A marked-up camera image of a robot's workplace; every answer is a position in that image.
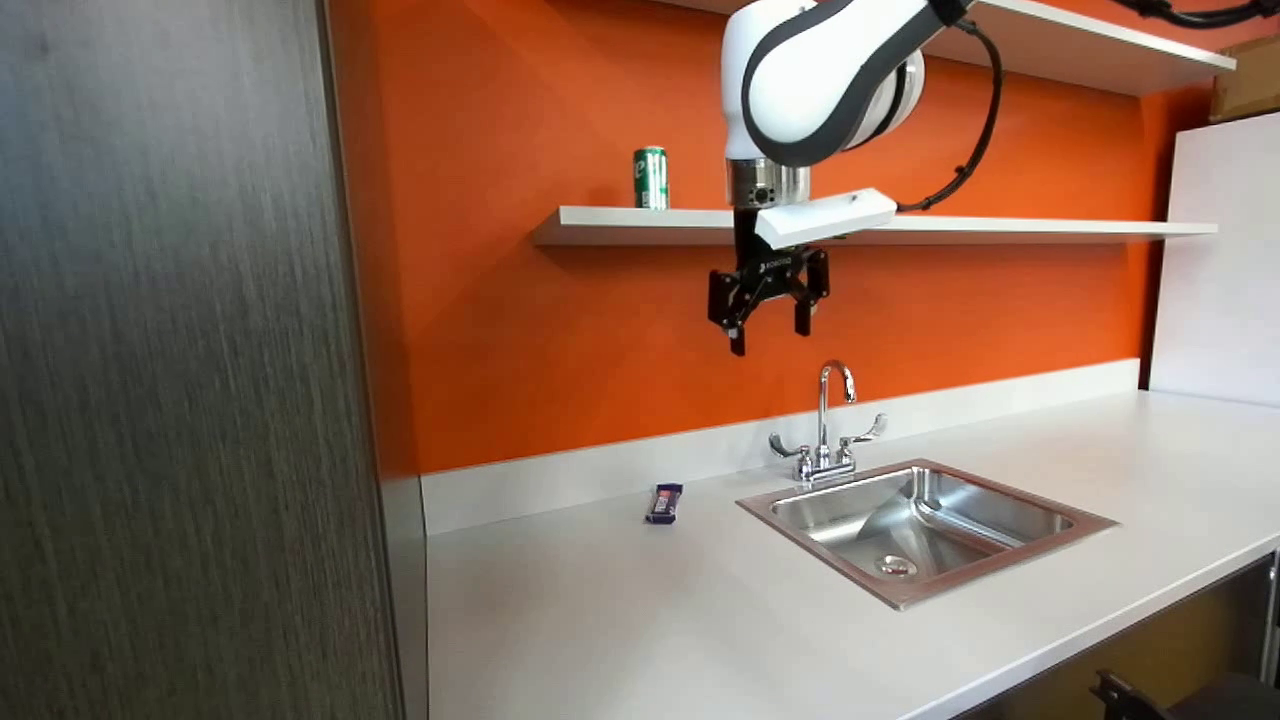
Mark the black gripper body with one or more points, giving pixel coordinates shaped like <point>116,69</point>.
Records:
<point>765,281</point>

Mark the green soda can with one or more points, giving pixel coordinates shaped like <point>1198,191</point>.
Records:
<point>648,177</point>

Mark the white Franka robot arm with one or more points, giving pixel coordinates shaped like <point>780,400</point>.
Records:
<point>826,83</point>

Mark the purple candy bar wrapper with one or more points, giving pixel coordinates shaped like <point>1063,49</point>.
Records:
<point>665,501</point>

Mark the stainless steel sink basin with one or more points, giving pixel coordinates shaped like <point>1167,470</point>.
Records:
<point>920,527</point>

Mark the white side panel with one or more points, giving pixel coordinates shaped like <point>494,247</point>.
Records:
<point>1222,266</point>

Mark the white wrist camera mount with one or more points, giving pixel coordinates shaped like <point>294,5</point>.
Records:
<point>826,219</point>

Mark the long white wall shelf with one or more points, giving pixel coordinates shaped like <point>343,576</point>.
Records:
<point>934,225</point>

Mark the white wall shelf under ceiling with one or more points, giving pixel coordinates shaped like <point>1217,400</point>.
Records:
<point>1081,41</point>

